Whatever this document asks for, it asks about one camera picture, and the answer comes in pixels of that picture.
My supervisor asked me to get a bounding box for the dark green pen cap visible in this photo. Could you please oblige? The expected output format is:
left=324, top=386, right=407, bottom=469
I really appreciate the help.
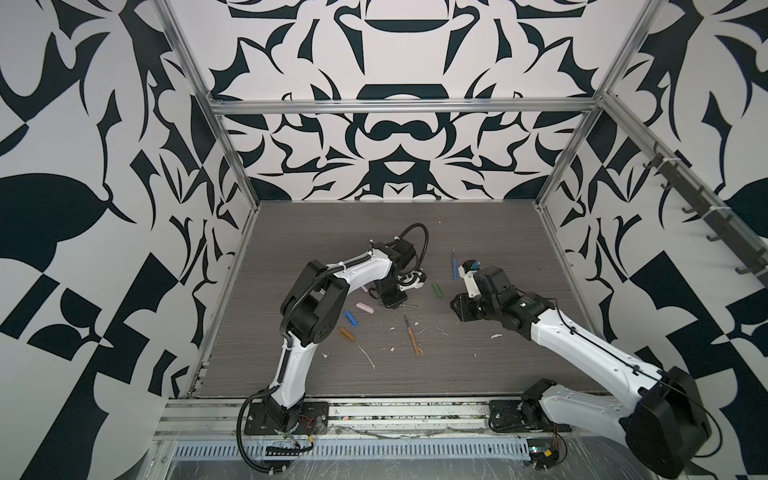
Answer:
left=431, top=281, right=444, bottom=298

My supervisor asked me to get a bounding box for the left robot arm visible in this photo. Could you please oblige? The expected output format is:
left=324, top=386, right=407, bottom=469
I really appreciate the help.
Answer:
left=235, top=223, right=429, bottom=475

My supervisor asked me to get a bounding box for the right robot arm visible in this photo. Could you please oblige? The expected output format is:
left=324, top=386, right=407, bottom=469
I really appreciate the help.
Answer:
left=450, top=260, right=712, bottom=479

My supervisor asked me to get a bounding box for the pink pen cap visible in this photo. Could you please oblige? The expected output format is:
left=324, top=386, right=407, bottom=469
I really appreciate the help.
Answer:
left=355, top=302, right=375, bottom=314

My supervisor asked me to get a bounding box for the blue pen cap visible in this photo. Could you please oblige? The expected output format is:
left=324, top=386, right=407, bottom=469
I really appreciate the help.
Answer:
left=344, top=310, right=359, bottom=327

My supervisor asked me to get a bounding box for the blue pen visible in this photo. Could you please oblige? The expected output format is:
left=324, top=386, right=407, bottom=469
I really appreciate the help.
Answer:
left=451, top=249, right=459, bottom=281

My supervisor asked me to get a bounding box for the orange pen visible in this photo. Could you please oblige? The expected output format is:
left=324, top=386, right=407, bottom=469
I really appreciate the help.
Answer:
left=403, top=314, right=422, bottom=357

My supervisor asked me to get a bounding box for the white paper strip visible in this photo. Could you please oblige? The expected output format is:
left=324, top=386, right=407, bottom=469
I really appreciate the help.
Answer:
left=357, top=345, right=376, bottom=371

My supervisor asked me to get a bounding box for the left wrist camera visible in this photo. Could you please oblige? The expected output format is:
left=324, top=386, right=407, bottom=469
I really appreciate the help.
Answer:
left=398, top=270, right=427, bottom=291

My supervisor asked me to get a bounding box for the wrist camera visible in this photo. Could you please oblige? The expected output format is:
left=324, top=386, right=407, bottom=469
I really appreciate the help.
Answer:
left=398, top=270, right=427, bottom=291
left=458, top=260, right=480, bottom=298

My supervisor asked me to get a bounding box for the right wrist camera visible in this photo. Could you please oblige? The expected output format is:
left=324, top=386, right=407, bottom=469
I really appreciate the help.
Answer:
left=458, top=260, right=480, bottom=298

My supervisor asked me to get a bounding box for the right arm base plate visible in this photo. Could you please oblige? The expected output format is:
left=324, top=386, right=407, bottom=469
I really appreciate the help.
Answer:
left=488, top=400, right=572, bottom=433

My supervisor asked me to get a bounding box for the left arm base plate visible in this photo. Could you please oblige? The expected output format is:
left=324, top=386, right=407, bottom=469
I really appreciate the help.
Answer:
left=244, top=401, right=329, bottom=436

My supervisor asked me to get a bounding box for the white cable duct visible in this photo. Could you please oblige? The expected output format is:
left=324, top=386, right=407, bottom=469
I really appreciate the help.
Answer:
left=173, top=438, right=530, bottom=461

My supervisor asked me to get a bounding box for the aluminium front rail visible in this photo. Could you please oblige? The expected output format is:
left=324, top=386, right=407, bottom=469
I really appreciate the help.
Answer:
left=152, top=392, right=664, bottom=442

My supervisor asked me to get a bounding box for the wall hook rack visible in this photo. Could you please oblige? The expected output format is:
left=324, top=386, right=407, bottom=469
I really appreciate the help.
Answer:
left=643, top=141, right=767, bottom=287

